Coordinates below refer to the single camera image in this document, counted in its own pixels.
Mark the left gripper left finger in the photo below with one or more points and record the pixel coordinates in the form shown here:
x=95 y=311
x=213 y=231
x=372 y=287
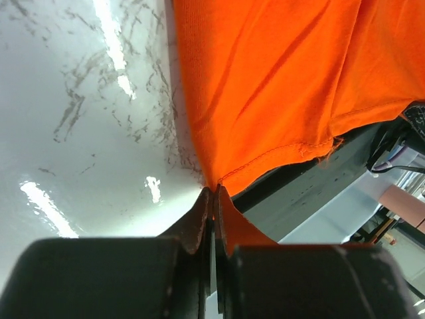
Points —
x=166 y=276

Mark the orange t shirt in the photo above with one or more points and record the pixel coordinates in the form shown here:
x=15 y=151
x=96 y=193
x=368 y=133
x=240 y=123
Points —
x=274 y=83

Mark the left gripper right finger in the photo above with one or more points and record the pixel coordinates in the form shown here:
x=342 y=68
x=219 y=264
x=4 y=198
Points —
x=260 y=278

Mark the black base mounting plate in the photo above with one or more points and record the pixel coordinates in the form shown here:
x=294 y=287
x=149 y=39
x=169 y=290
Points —
x=327 y=201

